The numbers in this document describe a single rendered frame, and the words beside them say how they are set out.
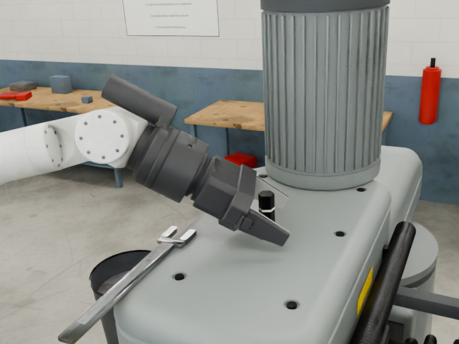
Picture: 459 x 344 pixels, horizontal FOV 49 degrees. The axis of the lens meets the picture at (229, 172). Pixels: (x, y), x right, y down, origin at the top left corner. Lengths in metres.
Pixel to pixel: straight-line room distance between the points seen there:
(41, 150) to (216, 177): 0.22
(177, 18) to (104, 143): 5.08
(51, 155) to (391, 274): 0.50
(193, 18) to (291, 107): 4.81
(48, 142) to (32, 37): 6.45
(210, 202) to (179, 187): 0.04
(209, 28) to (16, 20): 2.81
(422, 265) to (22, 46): 6.51
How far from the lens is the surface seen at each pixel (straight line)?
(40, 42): 7.04
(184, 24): 5.64
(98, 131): 0.62
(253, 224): 0.64
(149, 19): 5.88
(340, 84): 0.78
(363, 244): 0.71
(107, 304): 0.60
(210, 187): 0.64
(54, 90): 6.59
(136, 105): 0.66
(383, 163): 1.31
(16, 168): 0.70
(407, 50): 4.88
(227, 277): 0.62
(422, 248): 1.35
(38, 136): 0.68
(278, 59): 0.80
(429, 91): 4.77
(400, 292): 1.05
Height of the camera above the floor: 2.24
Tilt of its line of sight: 22 degrees down
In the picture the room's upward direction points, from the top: 4 degrees counter-clockwise
